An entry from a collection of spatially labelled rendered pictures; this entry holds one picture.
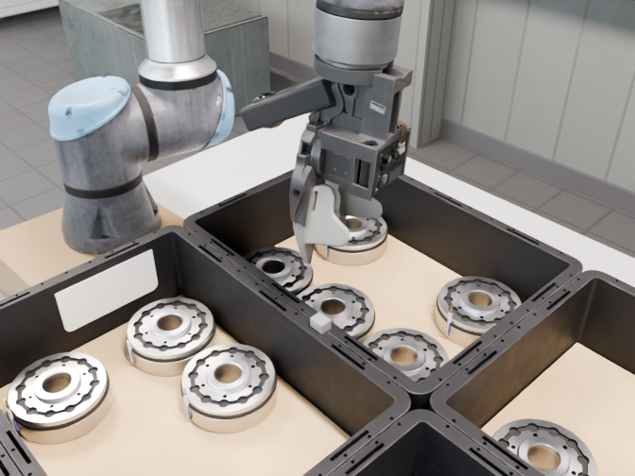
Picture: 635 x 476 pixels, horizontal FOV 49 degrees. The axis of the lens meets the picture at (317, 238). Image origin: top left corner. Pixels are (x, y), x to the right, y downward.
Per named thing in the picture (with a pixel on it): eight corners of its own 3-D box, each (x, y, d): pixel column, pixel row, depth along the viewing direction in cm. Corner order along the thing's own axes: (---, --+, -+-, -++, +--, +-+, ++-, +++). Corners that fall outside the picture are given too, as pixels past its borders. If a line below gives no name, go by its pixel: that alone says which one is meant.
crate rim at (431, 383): (179, 236, 89) (176, 220, 87) (345, 159, 105) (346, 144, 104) (418, 417, 65) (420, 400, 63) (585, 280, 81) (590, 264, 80)
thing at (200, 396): (163, 378, 76) (163, 374, 75) (236, 333, 81) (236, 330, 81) (219, 433, 70) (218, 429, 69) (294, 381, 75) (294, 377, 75)
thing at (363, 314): (274, 311, 85) (273, 307, 84) (334, 276, 90) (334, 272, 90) (331, 354, 78) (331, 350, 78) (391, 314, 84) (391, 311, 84)
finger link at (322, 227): (332, 287, 67) (351, 198, 64) (282, 264, 70) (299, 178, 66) (347, 279, 70) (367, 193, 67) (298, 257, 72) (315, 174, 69)
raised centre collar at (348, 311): (303, 309, 84) (303, 305, 84) (333, 291, 87) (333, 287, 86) (332, 330, 81) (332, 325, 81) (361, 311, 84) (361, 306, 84)
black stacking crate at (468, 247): (188, 294, 94) (179, 225, 88) (344, 212, 111) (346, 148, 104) (410, 479, 71) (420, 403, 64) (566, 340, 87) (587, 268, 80)
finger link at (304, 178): (296, 229, 66) (313, 140, 63) (283, 224, 67) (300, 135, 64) (320, 219, 70) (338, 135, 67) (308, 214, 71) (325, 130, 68)
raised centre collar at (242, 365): (197, 376, 75) (196, 371, 75) (232, 353, 78) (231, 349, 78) (224, 401, 72) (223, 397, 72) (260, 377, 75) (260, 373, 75)
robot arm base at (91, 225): (42, 233, 109) (28, 177, 104) (119, 196, 119) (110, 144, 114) (105, 265, 101) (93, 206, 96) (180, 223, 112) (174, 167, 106)
